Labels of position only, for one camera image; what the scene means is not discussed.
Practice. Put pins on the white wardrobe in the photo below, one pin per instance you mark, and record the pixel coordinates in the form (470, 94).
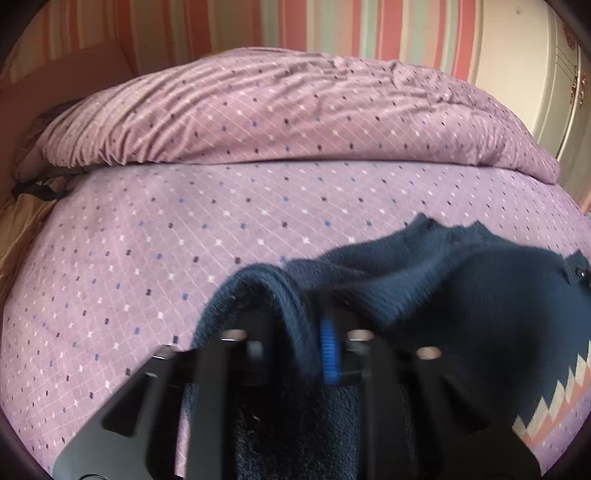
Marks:
(531, 69)

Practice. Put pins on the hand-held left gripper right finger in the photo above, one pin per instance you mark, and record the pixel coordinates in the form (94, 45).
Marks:
(328, 355)

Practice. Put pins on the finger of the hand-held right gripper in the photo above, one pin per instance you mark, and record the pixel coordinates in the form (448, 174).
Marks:
(581, 270)

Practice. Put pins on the tan cloth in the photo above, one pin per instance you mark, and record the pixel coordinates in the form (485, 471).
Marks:
(18, 230)

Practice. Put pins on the purple dotted quilt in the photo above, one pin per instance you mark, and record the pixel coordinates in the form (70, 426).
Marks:
(277, 115)

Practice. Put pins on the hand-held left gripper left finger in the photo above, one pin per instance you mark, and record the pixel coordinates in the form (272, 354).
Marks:
(217, 392)

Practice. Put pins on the purple dotted bed sheet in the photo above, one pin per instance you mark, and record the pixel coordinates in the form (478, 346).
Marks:
(161, 258)

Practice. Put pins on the pink headboard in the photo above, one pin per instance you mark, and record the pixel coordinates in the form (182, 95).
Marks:
(69, 69)

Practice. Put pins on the navy diamond-pattern knit sweater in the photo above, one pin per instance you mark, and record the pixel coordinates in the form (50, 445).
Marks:
(461, 286)

